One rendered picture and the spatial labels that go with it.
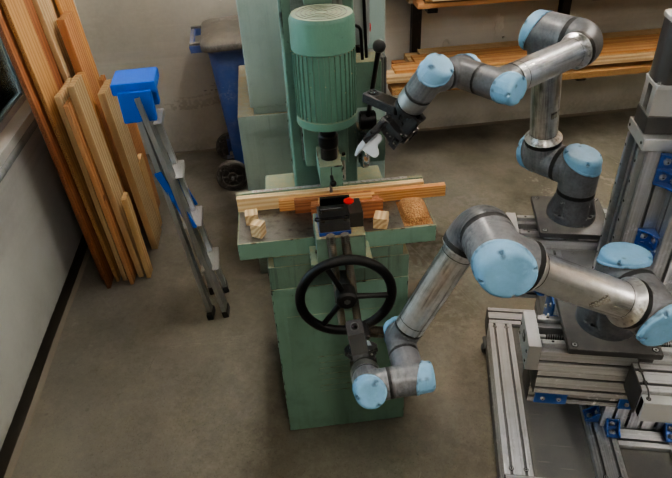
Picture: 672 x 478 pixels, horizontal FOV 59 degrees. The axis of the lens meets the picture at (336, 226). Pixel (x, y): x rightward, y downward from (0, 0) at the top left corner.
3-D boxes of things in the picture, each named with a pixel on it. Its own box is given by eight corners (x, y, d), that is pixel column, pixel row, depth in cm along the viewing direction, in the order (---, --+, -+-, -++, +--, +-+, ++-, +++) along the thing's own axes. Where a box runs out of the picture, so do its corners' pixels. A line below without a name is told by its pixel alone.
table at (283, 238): (238, 281, 171) (235, 265, 167) (240, 221, 196) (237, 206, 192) (444, 259, 175) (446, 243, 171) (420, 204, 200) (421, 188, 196)
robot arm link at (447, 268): (462, 178, 131) (370, 330, 156) (477, 205, 122) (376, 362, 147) (506, 193, 135) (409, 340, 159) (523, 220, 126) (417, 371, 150)
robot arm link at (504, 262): (668, 276, 140) (478, 203, 122) (707, 321, 127) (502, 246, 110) (634, 312, 145) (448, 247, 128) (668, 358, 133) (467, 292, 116)
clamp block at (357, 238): (316, 265, 171) (314, 239, 165) (312, 237, 182) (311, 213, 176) (367, 259, 172) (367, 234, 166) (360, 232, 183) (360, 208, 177)
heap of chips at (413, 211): (404, 226, 179) (404, 216, 177) (395, 201, 190) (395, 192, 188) (433, 223, 180) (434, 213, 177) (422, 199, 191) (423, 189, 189)
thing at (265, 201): (238, 212, 189) (236, 199, 186) (238, 209, 191) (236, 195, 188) (423, 194, 193) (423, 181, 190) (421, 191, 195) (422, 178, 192)
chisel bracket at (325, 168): (321, 191, 181) (319, 167, 176) (317, 169, 193) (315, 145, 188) (345, 189, 182) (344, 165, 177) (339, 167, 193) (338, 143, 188)
